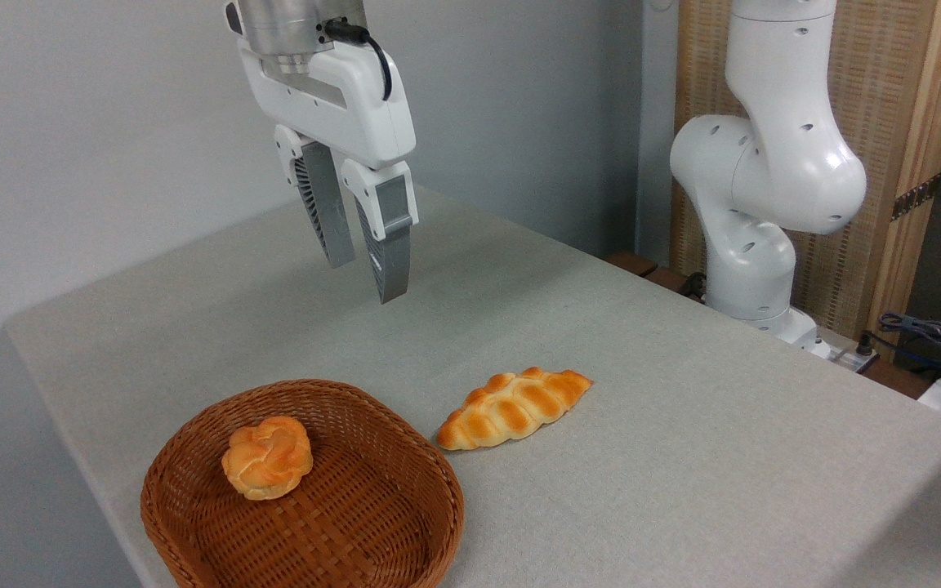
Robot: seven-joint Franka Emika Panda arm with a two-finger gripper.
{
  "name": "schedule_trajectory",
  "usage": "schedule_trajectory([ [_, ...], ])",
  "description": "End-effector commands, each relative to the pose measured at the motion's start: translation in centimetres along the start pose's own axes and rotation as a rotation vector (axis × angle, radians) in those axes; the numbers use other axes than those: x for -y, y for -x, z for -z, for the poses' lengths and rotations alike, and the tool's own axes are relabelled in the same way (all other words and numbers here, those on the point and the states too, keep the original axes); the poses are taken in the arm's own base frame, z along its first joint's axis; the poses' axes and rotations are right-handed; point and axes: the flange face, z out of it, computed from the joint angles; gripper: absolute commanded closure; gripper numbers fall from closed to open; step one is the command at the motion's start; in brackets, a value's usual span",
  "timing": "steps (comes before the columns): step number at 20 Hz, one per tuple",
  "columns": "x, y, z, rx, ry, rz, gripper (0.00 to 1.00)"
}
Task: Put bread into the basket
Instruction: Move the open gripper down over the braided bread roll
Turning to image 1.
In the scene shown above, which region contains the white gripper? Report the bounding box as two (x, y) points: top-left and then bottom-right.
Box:
(237, 38), (420, 305)

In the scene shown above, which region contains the long braided bread loaf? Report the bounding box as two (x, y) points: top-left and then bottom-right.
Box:
(436, 367), (593, 452)

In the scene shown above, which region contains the round knotted bread roll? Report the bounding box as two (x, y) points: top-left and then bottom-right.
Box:
(221, 416), (314, 501)

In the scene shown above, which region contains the brown wicker basket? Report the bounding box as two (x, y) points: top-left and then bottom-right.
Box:
(140, 379), (465, 588)

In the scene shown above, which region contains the grey tablecloth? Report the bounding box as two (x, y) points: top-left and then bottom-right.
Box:
(3, 184), (941, 588)

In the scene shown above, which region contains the brown wooden bench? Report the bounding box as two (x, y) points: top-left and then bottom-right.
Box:
(605, 252), (710, 305)

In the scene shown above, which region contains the white power strip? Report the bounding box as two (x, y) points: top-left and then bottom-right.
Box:
(815, 331), (880, 375)

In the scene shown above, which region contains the dark metal screen hinge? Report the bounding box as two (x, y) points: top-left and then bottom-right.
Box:
(891, 173), (941, 221)

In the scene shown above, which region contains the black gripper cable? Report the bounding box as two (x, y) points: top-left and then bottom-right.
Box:
(323, 18), (395, 102)

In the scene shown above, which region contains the bundle of dark cables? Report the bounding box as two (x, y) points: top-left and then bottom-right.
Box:
(877, 312), (941, 370)

